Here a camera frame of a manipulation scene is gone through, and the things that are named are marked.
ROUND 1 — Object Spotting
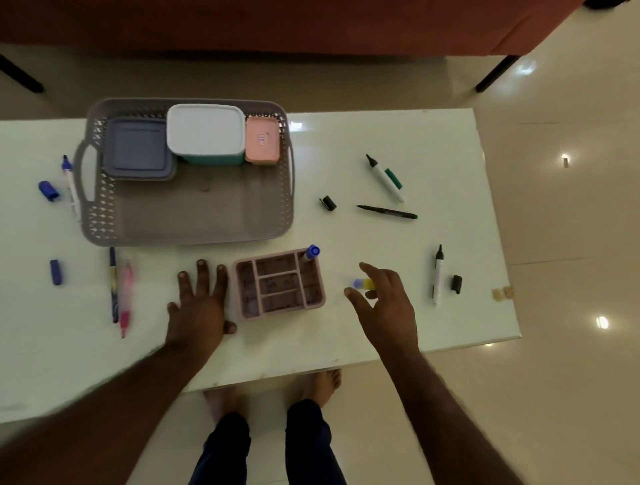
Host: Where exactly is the person's left hand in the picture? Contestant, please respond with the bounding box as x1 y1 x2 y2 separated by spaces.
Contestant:
166 259 237 353

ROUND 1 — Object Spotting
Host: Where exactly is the person's right hand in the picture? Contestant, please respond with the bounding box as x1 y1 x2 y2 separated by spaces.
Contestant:
344 262 420 356

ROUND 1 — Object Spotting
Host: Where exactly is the person's left forearm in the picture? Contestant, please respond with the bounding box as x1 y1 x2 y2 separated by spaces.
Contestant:
0 342 221 485

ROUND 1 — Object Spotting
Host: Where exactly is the person's right forearm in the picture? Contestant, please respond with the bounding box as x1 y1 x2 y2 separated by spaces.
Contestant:
376 345 524 485

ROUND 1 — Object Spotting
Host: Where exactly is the pink pen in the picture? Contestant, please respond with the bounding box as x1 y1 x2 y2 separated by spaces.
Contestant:
119 261 135 339

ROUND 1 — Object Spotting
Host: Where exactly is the grey perforated plastic basket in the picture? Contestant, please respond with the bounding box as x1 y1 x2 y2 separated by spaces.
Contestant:
74 98 296 247

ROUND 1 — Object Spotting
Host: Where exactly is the dark blue pen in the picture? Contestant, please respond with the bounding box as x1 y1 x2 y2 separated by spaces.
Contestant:
109 247 120 324

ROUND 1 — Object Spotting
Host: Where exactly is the pink compartment organizer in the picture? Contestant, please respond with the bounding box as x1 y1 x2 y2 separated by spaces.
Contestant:
232 248 327 322

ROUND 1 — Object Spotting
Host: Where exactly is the person's left foot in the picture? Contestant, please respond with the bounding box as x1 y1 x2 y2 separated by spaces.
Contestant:
203 387 247 426

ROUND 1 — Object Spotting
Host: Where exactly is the person's foot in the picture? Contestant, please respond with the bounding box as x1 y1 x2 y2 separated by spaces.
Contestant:
203 387 247 426
291 369 343 408

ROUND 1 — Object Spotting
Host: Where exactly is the white marker with black tip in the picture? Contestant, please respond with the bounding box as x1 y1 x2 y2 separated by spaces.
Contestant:
432 244 445 306

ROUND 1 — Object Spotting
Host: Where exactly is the thin black pen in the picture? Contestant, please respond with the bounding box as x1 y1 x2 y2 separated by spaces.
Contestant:
356 204 418 220

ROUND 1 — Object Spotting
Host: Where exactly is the person's right foot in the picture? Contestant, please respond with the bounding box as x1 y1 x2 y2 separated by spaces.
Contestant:
291 369 343 408

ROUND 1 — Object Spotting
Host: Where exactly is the white marker with green label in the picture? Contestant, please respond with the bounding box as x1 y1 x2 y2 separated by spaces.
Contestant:
365 154 406 204

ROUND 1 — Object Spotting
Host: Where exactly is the person's left leg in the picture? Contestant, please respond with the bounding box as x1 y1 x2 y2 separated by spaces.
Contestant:
188 412 251 485

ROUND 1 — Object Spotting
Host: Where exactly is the person's leg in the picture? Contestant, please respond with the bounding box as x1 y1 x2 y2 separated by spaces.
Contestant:
285 399 347 485
188 412 251 485

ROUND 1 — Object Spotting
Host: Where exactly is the person's right leg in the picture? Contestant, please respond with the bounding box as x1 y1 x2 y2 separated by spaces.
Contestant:
285 399 347 485

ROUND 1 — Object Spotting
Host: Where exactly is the grey-blue lidded container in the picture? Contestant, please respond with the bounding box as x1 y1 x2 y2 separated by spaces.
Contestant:
102 117 178 181

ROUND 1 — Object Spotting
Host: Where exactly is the teal container with white lid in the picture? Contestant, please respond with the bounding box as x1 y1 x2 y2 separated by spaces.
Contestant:
166 103 247 167

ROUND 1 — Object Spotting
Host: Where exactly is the pink lidded container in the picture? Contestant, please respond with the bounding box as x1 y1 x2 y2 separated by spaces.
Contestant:
244 116 281 166

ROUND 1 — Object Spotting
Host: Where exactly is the white marker with blue tip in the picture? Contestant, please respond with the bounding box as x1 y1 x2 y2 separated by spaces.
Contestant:
61 155 81 219

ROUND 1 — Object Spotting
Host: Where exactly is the brown covered table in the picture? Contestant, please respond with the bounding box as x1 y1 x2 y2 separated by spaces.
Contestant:
0 0 587 57

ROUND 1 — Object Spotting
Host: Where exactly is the black table leg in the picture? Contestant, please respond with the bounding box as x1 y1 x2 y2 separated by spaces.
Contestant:
0 54 45 95
475 55 522 94

